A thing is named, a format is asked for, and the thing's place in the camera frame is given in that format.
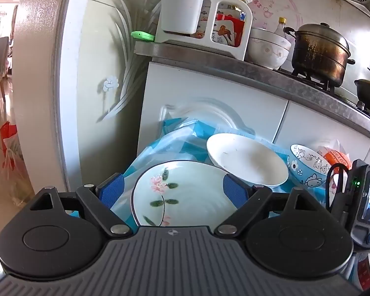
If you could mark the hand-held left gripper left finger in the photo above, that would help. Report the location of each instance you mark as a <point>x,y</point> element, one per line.
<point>112,189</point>

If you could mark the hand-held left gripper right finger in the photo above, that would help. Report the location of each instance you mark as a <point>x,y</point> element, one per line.
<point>234,191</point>

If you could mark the plain white plate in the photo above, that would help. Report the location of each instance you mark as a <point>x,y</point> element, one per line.
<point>246,157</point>

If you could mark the white plate with pink flower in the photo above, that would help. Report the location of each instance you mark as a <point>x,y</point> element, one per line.
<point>188,191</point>

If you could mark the orange white packet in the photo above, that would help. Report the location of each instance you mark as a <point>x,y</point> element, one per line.
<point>334,157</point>

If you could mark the blue cartoon bowl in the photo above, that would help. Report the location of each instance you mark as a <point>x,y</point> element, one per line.
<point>305,172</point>

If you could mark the blue checked plastic tablecloth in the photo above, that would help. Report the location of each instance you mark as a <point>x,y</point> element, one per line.
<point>178,143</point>

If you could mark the clear plastic bag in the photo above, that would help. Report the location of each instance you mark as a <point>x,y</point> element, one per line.
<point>17,175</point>

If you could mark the white cabinet door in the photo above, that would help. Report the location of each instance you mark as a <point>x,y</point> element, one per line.
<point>311,123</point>
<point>203,92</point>

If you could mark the black wok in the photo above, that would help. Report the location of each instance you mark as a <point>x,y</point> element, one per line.
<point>368,91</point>

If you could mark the red bag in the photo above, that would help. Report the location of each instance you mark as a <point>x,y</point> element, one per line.
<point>8,131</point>

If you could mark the grey kitchen countertop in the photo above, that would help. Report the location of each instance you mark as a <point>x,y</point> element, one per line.
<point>234,67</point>

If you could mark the gas stove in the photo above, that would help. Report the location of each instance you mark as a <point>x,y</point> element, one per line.
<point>314,81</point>

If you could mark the large white floral bowl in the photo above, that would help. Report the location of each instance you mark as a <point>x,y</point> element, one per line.
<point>268,55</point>

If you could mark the green plastic tool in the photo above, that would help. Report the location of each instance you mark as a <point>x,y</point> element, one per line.
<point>143,36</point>

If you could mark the stained steel steamer pot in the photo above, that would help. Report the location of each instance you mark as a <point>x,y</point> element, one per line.
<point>319,52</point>

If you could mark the white plastic kitchen rack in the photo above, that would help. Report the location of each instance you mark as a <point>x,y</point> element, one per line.
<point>188,39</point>

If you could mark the red white seasoning packet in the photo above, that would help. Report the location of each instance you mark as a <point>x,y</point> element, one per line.
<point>226,32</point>

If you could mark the small white floral bowl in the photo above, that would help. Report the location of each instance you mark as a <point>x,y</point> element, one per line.
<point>268,34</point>

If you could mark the clear bottle yellow cap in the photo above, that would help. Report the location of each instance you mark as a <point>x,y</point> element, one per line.
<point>281,27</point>

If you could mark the white utensil cup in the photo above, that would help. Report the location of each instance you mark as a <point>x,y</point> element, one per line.
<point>182,9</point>

